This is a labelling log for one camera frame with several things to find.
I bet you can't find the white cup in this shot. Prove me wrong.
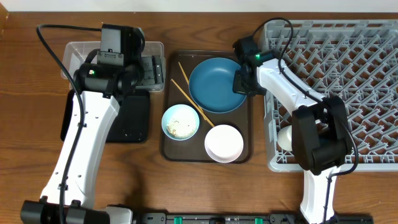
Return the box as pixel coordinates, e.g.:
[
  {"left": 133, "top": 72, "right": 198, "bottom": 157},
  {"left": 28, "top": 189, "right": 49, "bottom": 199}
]
[{"left": 277, "top": 125, "right": 292, "bottom": 152}]

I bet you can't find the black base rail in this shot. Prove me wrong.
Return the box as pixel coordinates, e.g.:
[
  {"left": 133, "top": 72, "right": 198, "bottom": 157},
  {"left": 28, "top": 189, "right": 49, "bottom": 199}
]
[{"left": 136, "top": 207, "right": 374, "bottom": 224}]

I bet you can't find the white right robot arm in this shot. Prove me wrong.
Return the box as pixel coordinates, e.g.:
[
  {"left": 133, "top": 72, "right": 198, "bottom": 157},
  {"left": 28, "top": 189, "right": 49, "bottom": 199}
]
[{"left": 233, "top": 36, "right": 353, "bottom": 223}]

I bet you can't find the short wooden chopstick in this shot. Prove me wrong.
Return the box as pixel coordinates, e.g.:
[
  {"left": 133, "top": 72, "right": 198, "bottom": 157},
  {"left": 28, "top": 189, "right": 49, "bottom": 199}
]
[{"left": 178, "top": 62, "right": 203, "bottom": 113}]

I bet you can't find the light blue rice bowl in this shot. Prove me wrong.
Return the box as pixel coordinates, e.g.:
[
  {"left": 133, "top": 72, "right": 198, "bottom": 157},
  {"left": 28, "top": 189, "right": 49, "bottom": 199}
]
[{"left": 161, "top": 104, "right": 200, "bottom": 141}]

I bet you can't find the blue plate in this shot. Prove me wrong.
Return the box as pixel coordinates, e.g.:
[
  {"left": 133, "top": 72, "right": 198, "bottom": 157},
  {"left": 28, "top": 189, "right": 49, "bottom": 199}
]
[{"left": 189, "top": 57, "right": 246, "bottom": 113}]

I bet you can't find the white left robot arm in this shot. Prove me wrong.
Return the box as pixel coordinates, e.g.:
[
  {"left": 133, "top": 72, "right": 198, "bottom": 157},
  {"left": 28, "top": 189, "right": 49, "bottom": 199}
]
[{"left": 21, "top": 50, "right": 164, "bottom": 223}]

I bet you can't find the clear plastic bin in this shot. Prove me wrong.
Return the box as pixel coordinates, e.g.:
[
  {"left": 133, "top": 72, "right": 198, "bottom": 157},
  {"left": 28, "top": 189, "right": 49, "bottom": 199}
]
[{"left": 62, "top": 40, "right": 166, "bottom": 92}]

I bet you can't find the dark brown serving tray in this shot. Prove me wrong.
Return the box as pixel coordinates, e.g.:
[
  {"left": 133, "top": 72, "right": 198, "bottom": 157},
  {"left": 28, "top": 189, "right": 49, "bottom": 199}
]
[{"left": 160, "top": 50, "right": 252, "bottom": 164}]

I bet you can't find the grey dishwasher rack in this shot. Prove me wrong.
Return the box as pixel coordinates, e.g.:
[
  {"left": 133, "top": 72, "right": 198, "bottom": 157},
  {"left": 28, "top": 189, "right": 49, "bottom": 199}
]
[{"left": 259, "top": 20, "right": 397, "bottom": 172}]

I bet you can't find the white bowl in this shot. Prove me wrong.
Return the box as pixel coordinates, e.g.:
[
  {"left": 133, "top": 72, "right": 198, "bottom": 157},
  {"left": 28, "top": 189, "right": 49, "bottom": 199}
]
[{"left": 204, "top": 124, "right": 244, "bottom": 163}]

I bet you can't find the black plastic tray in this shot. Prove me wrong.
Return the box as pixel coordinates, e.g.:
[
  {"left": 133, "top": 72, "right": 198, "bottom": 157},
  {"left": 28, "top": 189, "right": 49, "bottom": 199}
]
[{"left": 60, "top": 89, "right": 150, "bottom": 143}]

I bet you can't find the long wooden chopstick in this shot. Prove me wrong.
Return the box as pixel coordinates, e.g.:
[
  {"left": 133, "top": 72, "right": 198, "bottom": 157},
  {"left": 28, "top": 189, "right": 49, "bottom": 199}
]
[{"left": 170, "top": 79, "right": 215, "bottom": 128}]

